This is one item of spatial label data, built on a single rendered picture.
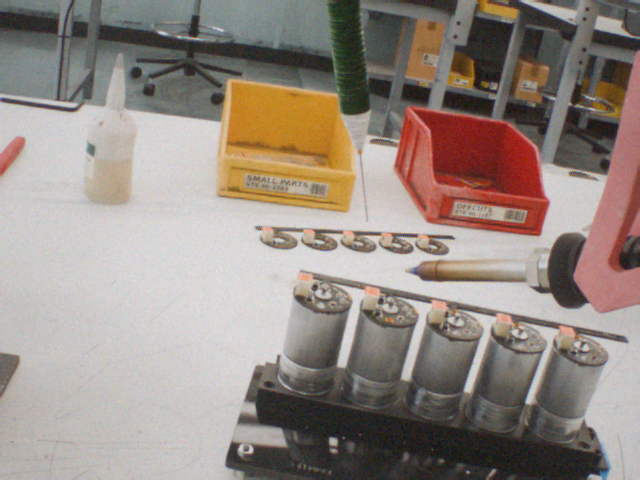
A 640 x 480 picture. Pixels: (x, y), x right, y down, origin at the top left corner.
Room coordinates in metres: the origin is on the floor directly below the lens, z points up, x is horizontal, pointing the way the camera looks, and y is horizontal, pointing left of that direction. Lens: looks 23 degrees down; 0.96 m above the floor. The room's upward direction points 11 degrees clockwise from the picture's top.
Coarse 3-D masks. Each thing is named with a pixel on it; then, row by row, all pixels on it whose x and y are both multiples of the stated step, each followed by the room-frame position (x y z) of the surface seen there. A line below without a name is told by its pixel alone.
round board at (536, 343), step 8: (512, 328) 0.29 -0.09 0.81; (528, 328) 0.30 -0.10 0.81; (496, 336) 0.28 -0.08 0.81; (528, 336) 0.29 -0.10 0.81; (536, 336) 0.29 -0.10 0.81; (544, 336) 0.29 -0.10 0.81; (504, 344) 0.28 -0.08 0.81; (512, 344) 0.28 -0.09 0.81; (528, 344) 0.28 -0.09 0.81; (536, 344) 0.28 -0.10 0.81; (544, 344) 0.28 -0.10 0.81; (520, 352) 0.28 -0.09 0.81; (528, 352) 0.28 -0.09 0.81; (536, 352) 0.28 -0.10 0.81
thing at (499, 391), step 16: (512, 336) 0.29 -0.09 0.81; (496, 352) 0.28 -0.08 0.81; (512, 352) 0.28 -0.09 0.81; (480, 368) 0.29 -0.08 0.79; (496, 368) 0.28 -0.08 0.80; (512, 368) 0.28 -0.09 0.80; (528, 368) 0.28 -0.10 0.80; (480, 384) 0.28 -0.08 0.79; (496, 384) 0.28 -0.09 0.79; (512, 384) 0.28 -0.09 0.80; (528, 384) 0.28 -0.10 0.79; (480, 400) 0.28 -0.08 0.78; (496, 400) 0.28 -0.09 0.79; (512, 400) 0.28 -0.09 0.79; (480, 416) 0.28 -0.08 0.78; (496, 416) 0.28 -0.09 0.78; (512, 416) 0.28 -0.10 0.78
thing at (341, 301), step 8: (312, 288) 0.30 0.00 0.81; (320, 288) 0.30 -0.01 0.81; (328, 288) 0.30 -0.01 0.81; (336, 288) 0.30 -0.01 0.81; (296, 296) 0.29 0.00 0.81; (304, 296) 0.29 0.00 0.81; (312, 296) 0.29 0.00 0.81; (336, 296) 0.29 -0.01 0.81; (344, 296) 0.29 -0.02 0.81; (304, 304) 0.28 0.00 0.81; (312, 304) 0.28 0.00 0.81; (328, 304) 0.28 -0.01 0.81; (336, 304) 0.29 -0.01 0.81; (344, 304) 0.29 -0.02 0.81; (352, 304) 0.29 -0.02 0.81; (320, 312) 0.28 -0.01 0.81; (328, 312) 0.28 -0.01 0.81; (336, 312) 0.28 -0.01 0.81
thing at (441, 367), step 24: (456, 312) 0.30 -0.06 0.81; (432, 336) 0.28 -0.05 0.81; (432, 360) 0.28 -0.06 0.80; (456, 360) 0.28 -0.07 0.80; (408, 384) 0.29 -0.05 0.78; (432, 384) 0.28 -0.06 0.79; (456, 384) 0.28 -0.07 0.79; (408, 408) 0.28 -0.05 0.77; (432, 408) 0.28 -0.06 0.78; (456, 408) 0.28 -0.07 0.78
